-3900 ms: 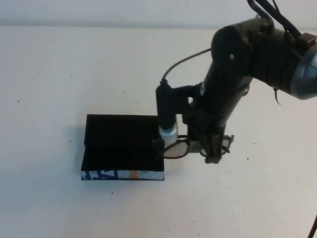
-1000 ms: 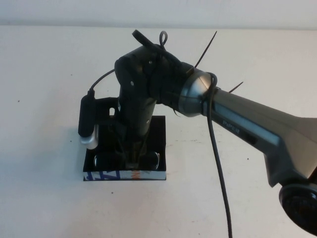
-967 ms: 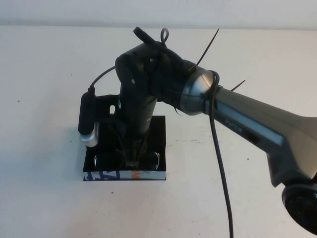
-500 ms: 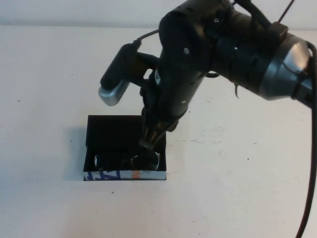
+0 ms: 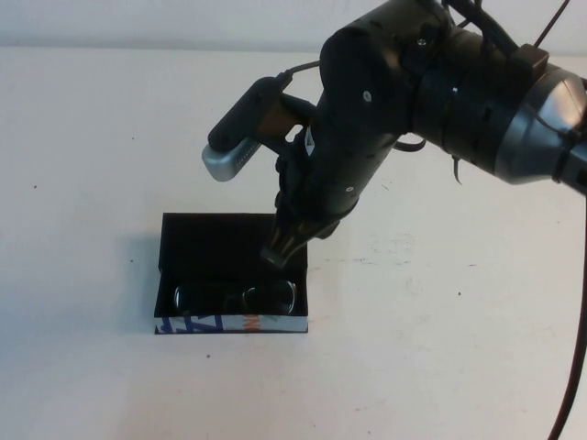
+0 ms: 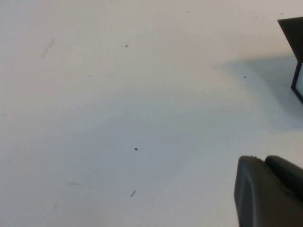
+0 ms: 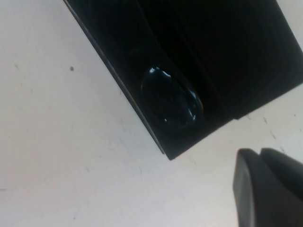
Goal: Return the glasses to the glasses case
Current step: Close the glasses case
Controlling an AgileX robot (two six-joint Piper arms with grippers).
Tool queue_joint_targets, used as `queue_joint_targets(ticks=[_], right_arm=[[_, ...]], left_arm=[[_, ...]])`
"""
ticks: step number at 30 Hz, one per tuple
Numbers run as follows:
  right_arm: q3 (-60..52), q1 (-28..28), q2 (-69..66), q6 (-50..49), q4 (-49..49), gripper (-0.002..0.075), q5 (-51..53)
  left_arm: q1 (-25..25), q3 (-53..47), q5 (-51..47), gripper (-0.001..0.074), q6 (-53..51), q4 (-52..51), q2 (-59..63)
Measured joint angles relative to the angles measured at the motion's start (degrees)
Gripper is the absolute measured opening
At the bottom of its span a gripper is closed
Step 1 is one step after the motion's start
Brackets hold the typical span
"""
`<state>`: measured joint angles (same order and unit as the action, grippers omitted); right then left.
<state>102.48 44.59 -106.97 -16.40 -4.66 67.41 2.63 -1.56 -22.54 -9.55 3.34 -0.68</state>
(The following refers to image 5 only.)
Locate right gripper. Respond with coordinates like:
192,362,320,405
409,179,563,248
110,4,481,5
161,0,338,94
260,123,344,270

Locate black-framed glasses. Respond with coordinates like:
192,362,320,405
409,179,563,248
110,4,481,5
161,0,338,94
172,279,297,317

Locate black printed glasses case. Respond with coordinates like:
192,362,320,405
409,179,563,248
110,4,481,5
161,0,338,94
153,211,308,336

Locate black zip tie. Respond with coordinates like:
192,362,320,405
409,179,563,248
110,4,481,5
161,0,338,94
534,0,570,48
448,154,465,187

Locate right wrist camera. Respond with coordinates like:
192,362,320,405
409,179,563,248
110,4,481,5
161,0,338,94
200,76,294,183

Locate black flat cable loop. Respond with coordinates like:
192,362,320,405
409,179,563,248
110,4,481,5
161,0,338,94
393,137,428,155

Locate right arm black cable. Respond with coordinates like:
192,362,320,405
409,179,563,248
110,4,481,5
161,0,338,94
274,0,587,440

